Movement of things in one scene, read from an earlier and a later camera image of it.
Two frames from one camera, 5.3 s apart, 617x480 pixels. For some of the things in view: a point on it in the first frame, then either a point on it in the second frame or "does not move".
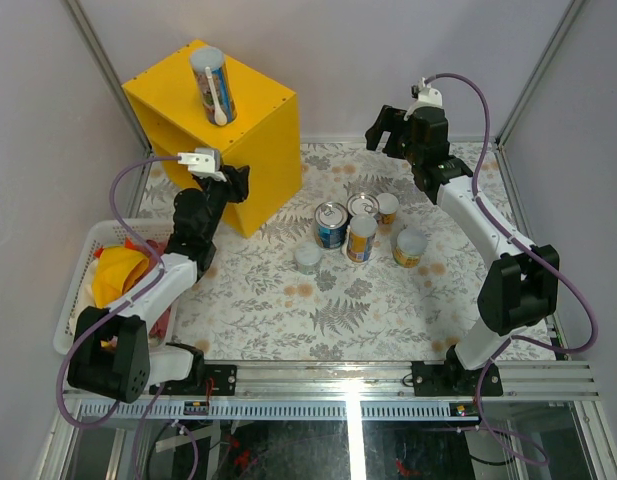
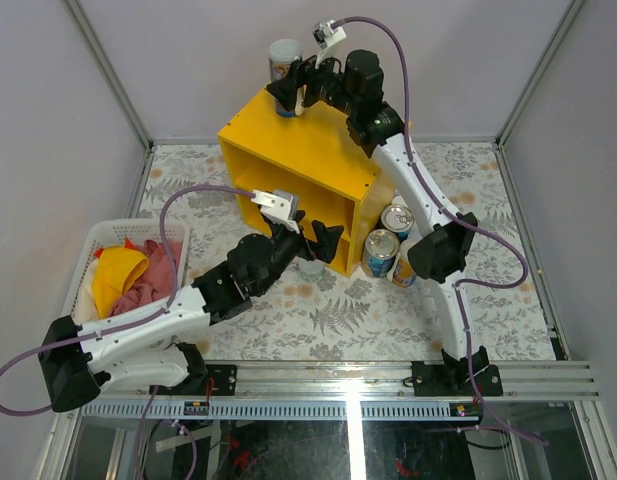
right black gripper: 388,120 -> 305,73
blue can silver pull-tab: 330,225 -> 380,252
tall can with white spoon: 209,65 -> 282,53
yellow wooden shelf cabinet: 264,135 -> 315,156
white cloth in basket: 85,298 does not move
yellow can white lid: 361,233 -> 401,270
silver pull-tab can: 362,203 -> 398,219
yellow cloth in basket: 117,270 does not move
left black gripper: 237,183 -> 327,240
